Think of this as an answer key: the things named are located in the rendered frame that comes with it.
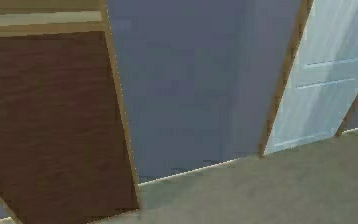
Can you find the white panelled door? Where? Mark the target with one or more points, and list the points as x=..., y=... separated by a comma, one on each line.
x=323, y=86

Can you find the dark brown wooden door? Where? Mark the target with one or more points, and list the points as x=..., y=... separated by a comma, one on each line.
x=53, y=120

